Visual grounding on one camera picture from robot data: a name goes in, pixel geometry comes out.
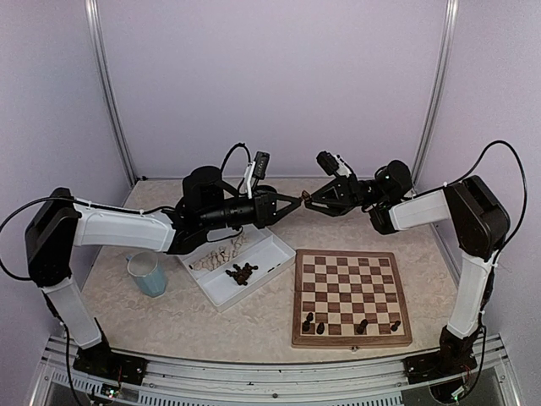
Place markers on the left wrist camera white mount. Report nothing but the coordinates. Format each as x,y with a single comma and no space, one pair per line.
255,171

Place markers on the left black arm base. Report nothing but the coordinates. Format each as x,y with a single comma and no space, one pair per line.
100,360

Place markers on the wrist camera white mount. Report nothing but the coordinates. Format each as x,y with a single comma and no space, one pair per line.
333,164
255,171

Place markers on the right aluminium frame post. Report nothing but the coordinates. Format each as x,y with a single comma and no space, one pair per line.
438,86

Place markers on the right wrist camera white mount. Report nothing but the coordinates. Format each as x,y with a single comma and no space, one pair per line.
333,164

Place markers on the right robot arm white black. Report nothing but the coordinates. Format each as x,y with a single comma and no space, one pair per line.
480,222

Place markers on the light blue cup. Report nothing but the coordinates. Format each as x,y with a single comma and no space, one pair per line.
146,272

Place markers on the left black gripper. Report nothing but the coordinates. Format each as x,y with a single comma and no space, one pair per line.
265,212

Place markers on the dark piece corner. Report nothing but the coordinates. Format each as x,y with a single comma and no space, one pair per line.
395,326

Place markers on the aluminium frame post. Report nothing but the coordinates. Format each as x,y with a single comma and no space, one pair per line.
100,53
438,86

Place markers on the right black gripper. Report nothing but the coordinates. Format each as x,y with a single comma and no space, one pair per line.
345,194

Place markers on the pile of white chess pieces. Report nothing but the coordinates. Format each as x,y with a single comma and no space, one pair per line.
221,254

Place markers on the wooden chess board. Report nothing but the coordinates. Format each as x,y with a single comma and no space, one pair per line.
342,288

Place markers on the left aluminium frame post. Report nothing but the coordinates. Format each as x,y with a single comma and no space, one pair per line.
100,53

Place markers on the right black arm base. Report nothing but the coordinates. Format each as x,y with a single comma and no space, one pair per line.
454,356

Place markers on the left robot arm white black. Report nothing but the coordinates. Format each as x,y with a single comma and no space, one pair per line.
63,222

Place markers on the white divided plastic tray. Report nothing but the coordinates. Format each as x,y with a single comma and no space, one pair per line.
264,250

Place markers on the pile of dark chess pieces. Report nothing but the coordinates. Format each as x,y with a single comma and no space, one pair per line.
240,274

